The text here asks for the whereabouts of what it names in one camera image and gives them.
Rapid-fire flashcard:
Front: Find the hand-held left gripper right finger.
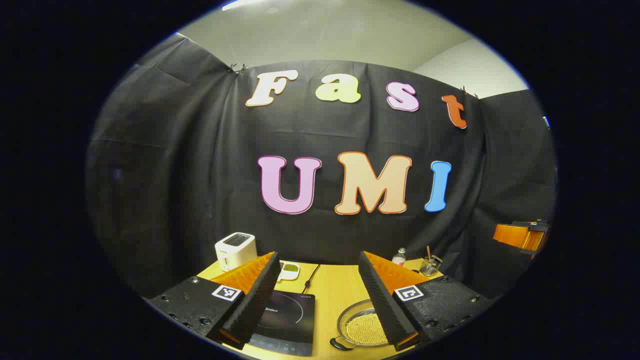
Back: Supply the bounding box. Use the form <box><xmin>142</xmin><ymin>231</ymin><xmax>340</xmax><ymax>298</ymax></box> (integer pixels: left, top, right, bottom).
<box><xmin>358</xmin><ymin>251</ymin><xmax>493</xmax><ymax>352</ymax></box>

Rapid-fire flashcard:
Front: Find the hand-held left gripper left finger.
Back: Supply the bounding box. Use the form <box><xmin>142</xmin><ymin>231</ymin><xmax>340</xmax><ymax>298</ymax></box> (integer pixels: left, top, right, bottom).
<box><xmin>142</xmin><ymin>251</ymin><xmax>282</xmax><ymax>351</ymax></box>

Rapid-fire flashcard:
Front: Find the steel pot with black handles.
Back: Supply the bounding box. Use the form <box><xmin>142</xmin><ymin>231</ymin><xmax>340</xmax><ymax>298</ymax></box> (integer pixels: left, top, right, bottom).
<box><xmin>329</xmin><ymin>299</ymin><xmax>401</xmax><ymax>351</ymax></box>

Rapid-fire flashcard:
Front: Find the black induction cooktop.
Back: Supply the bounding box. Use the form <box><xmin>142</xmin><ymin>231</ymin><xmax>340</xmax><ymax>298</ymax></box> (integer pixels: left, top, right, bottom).
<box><xmin>222</xmin><ymin>291</ymin><xmax>316</xmax><ymax>357</ymax></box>

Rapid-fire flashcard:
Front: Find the pile of yellow beans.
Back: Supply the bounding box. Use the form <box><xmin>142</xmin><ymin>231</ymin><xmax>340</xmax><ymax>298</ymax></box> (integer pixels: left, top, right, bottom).
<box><xmin>345</xmin><ymin>312</ymin><xmax>390</xmax><ymax>346</ymax></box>

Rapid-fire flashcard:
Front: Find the white divided dish of beans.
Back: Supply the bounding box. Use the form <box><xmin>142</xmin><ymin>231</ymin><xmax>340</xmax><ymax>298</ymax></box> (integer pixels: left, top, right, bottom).
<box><xmin>276</xmin><ymin>261</ymin><xmax>301</xmax><ymax>282</ymax></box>

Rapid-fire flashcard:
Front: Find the white toaster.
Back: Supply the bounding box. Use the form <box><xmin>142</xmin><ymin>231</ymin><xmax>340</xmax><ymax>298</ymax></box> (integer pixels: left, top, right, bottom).
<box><xmin>215</xmin><ymin>232</ymin><xmax>258</xmax><ymax>272</ymax></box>

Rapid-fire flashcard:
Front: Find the black backdrop cloth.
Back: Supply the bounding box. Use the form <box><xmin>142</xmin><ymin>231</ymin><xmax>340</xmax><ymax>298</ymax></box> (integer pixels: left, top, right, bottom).
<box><xmin>85</xmin><ymin>32</ymin><xmax>558</xmax><ymax>301</ymax></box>

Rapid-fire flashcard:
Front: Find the black power cable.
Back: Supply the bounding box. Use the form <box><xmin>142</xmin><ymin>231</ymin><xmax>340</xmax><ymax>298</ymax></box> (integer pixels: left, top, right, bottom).
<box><xmin>301</xmin><ymin>263</ymin><xmax>321</xmax><ymax>295</ymax></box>

